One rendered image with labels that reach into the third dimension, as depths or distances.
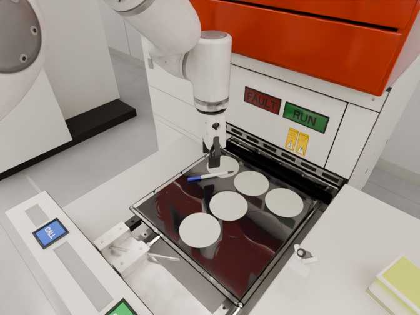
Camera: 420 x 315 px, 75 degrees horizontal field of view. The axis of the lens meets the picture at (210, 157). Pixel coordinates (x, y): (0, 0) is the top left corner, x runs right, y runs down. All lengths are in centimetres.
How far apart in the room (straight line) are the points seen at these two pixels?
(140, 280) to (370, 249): 49
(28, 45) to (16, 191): 223
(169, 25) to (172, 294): 51
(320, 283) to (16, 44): 56
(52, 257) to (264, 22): 66
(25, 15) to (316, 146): 67
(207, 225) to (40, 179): 189
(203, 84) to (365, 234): 47
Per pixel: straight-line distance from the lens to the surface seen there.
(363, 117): 69
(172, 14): 44
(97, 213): 89
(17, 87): 24
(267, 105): 78
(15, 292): 190
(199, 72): 60
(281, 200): 78
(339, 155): 75
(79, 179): 231
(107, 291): 59
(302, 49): 63
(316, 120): 73
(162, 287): 65
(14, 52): 23
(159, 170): 97
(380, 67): 59
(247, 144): 88
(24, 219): 77
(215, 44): 57
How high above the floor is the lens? 147
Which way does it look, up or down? 40 degrees down
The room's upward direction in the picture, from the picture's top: straight up
